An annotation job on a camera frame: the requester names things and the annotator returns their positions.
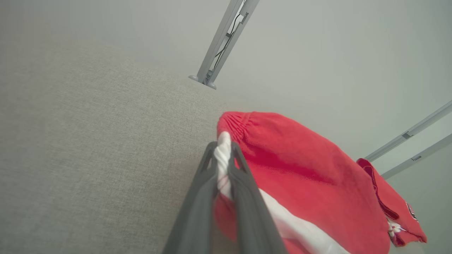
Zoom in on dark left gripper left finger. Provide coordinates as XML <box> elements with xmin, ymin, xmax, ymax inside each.
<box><xmin>162</xmin><ymin>141</ymin><xmax>219</xmax><ymax>254</ymax></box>

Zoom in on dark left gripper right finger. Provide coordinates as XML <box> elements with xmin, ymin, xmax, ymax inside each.
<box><xmin>228</xmin><ymin>142</ymin><xmax>288</xmax><ymax>254</ymax></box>

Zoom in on red white sports shorts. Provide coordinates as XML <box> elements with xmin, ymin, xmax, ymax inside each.
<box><xmin>212</xmin><ymin>111</ymin><xmax>391</xmax><ymax>254</ymax></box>

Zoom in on red white sports jersey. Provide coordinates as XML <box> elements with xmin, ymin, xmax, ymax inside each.
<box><xmin>356</xmin><ymin>158</ymin><xmax>428</xmax><ymax>247</ymax></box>

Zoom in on grey metal post with feet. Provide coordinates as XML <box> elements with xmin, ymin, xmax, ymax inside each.
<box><xmin>188</xmin><ymin>0</ymin><xmax>261</xmax><ymax>90</ymax></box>

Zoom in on thin black cable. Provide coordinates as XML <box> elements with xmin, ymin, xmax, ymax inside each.
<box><xmin>208</xmin><ymin>12</ymin><xmax>248</xmax><ymax>76</ymax></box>

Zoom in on grey metal frame bar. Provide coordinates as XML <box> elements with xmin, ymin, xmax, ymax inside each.
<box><xmin>364</xmin><ymin>101</ymin><xmax>452</xmax><ymax>163</ymax></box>
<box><xmin>381</xmin><ymin>133</ymin><xmax>452</xmax><ymax>180</ymax></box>

